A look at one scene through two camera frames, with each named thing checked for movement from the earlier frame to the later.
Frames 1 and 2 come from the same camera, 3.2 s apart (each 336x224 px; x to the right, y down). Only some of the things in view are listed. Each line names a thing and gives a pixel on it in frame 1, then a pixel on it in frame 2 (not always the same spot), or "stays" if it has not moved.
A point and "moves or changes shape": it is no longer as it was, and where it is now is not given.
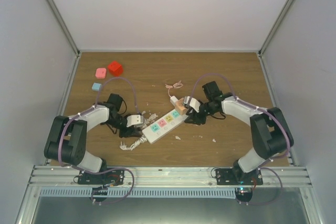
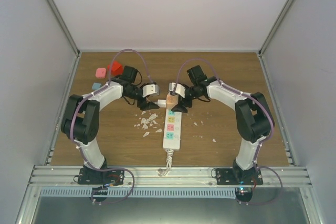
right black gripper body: x=210 y=108 -> x=189 y=104
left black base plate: x=110 y=178 stays
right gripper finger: x=196 y=119 -> x=180 y=108
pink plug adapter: x=101 y=73 stays
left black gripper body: x=115 y=123 -> x=139 y=103
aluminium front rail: x=180 y=177 stays
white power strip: x=163 y=126 -> x=172 y=130
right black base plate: x=234 y=176 stays
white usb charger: x=173 y=99 -> x=161 y=103
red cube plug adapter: x=115 y=68 stays
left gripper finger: x=130 y=132 -> x=150 y=105
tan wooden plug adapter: x=179 y=106 moves or changes shape
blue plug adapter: x=96 y=86 stays
